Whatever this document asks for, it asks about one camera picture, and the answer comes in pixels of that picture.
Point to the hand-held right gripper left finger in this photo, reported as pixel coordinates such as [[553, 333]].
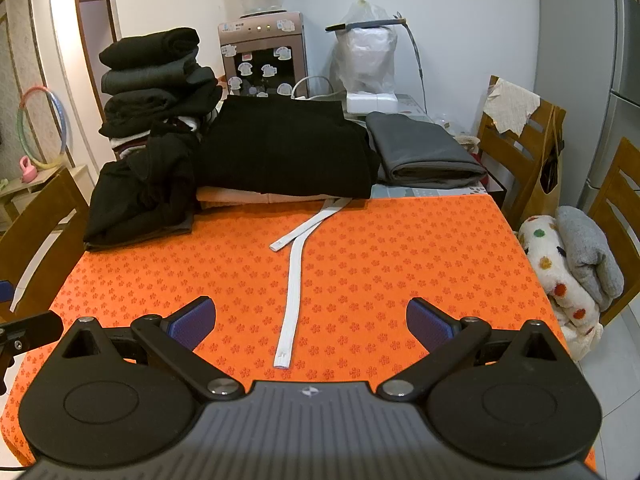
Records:
[[192, 322]]

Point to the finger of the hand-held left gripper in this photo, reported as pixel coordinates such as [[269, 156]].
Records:
[[5, 292], [35, 330]]

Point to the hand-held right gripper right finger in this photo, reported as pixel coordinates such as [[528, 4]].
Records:
[[425, 325]]

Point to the black coat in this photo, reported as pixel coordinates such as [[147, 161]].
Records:
[[280, 150]]

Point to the orange floral table mat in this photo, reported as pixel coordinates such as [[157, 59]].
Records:
[[400, 270]]

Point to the wooden chair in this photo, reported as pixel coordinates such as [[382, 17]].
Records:
[[45, 230], [615, 195]]

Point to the white fabric belt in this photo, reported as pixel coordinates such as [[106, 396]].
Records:
[[292, 285]]

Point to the pink kettlebell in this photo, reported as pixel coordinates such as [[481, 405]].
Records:
[[27, 170]]

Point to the white folded robe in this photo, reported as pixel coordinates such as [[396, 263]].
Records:
[[225, 197]]

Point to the polka-dot white blanket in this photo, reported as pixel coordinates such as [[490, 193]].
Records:
[[545, 260]]

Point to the black crumpled garment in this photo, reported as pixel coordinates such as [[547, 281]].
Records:
[[135, 195]]

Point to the brown paper bag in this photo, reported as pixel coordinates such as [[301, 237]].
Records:
[[537, 210]]

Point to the pastel hula hoop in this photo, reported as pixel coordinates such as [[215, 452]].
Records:
[[62, 120]]

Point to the cardboard box with cloth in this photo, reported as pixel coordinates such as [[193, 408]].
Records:
[[520, 160]]

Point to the striped folded garment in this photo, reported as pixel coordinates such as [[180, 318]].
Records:
[[187, 121]]

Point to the black folded trousers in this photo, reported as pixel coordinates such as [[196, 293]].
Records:
[[150, 105]]

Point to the beige torn cloth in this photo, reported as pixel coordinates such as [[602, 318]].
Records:
[[510, 105]]

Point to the dark grey folded garment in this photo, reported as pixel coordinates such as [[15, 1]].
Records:
[[145, 77]]

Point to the brown wooden door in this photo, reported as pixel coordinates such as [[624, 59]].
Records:
[[82, 35]]

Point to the pink cabinet with shells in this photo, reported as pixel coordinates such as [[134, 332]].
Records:
[[262, 55]]

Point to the black folded sweater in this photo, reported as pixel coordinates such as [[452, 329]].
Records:
[[150, 45]]

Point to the silver refrigerator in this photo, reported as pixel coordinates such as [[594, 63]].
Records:
[[615, 85]]

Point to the black desk lamp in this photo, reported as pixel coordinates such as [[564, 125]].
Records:
[[365, 24]]

